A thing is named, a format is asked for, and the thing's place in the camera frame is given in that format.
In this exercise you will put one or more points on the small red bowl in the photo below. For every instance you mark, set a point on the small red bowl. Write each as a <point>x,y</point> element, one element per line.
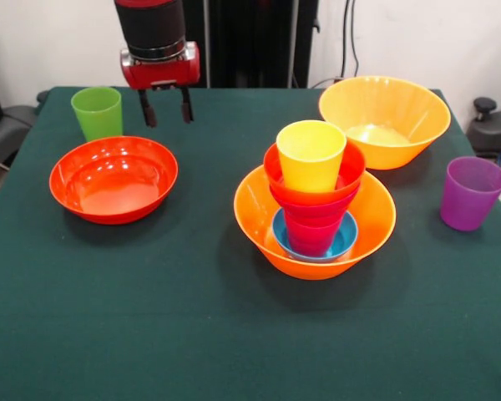
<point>273,171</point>

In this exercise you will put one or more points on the large orange bowl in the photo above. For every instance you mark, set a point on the large orange bowl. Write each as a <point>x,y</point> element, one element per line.
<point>392,108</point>
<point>254,217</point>

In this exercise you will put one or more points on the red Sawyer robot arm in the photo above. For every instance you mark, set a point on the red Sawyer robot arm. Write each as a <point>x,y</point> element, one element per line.
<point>152,25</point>

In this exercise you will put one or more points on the pink plastic bowl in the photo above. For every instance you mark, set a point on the pink plastic bowl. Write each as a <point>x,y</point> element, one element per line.
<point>313,206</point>

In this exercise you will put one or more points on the yellow plastic cup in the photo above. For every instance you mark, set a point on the yellow plastic cup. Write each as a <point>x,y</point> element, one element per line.
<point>311,163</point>

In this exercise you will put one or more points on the black chair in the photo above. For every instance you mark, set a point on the black chair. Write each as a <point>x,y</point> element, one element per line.
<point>4,125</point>

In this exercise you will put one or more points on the purple plastic cup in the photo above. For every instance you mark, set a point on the purple plastic cup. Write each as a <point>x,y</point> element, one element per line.
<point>469,200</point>

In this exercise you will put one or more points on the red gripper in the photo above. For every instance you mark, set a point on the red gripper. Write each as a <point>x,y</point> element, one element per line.
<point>163,73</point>

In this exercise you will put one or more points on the blue plastic bowl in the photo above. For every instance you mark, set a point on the blue plastic bowl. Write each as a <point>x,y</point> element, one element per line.
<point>348,238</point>

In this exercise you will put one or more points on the pink plastic cup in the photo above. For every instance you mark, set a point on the pink plastic cup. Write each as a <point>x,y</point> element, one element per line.
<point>311,238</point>

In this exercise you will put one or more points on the wide red bowl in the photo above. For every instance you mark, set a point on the wide red bowl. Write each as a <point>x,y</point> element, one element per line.
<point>112,179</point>

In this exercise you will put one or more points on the dark green tablecloth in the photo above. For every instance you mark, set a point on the dark green tablecloth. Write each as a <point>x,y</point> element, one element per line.
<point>250,355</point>

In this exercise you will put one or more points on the green plastic cup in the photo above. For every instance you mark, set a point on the green plastic cup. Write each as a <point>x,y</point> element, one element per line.
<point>96,113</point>

